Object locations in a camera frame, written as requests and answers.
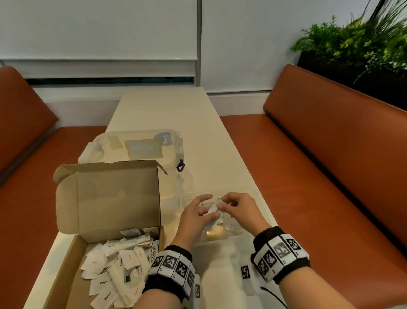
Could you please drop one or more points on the person's left hand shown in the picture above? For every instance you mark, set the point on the person's left hand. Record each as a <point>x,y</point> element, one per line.
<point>190,223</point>

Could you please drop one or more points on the person's right hand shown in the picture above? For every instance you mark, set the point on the person's right hand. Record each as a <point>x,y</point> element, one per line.
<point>248,213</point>

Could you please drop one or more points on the sorted sachets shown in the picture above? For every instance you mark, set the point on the sorted sachets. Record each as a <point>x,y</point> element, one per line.
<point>233,225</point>

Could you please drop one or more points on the clear compartment tray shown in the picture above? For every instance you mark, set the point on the clear compartment tray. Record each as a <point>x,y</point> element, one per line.
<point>216,232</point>

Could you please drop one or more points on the brown cardboard box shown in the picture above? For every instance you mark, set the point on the brown cardboard box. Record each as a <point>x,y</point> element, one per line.
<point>108,197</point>

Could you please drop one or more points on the pile of white sachets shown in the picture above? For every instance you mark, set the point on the pile of white sachets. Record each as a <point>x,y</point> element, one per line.
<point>114,273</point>

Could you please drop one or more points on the person's right forearm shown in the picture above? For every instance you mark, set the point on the person's right forearm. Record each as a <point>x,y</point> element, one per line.
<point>311,293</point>

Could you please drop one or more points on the person's left forearm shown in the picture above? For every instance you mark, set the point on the person's left forearm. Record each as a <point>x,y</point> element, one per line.
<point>155,300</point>

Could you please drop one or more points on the black wristband with marker tiles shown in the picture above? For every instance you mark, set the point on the black wristband with marker tiles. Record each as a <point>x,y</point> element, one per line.
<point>171,264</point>
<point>279,253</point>

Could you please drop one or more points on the orange leather bench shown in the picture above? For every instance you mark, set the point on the orange leather bench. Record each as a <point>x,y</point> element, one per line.
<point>25,165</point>
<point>318,165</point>

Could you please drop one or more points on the clear lidded plastic container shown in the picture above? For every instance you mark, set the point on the clear lidded plastic container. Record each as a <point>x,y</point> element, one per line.
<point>143,148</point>

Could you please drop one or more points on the black planter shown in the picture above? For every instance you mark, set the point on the black planter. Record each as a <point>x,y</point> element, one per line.
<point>337,73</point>

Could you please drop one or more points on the green leafy plant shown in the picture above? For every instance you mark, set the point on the green leafy plant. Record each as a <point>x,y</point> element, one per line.
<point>349,38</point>

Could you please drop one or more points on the white roller blind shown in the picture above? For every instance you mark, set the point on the white roller blind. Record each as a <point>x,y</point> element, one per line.
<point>95,28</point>

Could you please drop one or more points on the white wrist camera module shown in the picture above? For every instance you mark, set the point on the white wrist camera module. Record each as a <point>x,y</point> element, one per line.
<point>197,289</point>
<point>245,272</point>

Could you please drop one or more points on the grey window frame post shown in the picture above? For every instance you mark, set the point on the grey window frame post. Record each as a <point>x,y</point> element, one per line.
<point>198,32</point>

